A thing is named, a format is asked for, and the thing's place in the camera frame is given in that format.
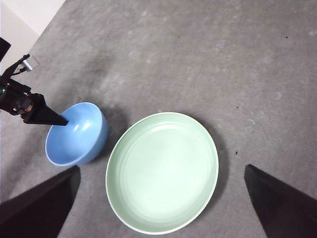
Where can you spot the pale green round plate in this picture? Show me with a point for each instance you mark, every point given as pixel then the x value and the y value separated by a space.
pixel 163 173

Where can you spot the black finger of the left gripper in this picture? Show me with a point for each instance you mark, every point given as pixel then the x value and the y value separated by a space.
pixel 43 115

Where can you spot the left wrist grey camera box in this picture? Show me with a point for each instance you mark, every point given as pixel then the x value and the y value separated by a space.
pixel 31 64

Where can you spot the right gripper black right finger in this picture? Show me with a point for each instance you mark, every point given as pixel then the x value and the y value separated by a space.
pixel 284 210

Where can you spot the blue ribbed bowl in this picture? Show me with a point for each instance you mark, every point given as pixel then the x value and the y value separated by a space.
pixel 69 148

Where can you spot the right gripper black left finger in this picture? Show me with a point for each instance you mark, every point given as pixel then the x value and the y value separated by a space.
pixel 37 213

